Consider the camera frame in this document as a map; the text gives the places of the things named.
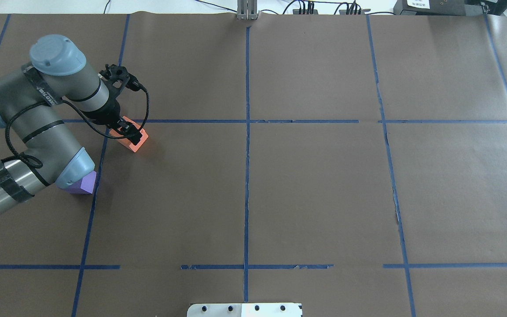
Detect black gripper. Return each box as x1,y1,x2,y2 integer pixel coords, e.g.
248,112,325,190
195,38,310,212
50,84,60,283
85,64,143,146

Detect orange foam cube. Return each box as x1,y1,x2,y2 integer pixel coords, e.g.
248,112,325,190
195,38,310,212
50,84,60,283
109,116,148,153

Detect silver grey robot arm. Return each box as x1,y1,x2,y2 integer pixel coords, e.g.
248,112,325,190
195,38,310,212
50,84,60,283
0,34,147,215

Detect dark purple foam cube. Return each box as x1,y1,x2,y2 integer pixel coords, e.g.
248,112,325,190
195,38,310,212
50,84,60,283
63,171,97,195

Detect black box with label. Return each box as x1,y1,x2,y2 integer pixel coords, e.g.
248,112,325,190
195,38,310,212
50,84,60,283
393,0,507,16

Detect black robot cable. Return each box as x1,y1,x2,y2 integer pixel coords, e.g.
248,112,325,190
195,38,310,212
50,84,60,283
5,76,150,169

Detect black background cables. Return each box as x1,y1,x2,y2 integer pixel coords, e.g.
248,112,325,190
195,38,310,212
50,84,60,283
194,0,395,15

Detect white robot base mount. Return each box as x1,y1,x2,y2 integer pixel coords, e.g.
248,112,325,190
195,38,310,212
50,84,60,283
187,302,303,317

